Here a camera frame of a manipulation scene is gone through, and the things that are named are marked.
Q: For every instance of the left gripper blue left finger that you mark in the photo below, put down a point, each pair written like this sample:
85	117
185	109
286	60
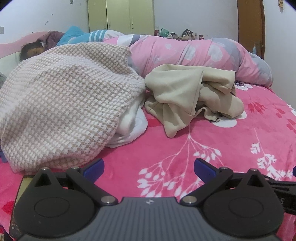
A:
83	179

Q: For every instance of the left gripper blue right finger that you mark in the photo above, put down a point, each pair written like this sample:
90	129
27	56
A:
215	179

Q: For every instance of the beige zip jacket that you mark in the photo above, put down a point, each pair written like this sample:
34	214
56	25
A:
180	93

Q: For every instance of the beige white houndstooth blanket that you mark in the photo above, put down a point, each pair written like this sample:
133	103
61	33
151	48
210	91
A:
60	109

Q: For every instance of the pink floral rolled duvet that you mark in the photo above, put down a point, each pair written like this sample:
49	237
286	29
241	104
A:
148	52

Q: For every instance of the pink headboard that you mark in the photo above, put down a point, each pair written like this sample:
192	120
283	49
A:
10	48

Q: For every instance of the pale yellow wardrobe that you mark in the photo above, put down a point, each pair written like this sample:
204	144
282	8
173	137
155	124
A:
125	16

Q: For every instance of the brown wooden door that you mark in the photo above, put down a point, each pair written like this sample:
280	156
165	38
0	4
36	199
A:
251	26

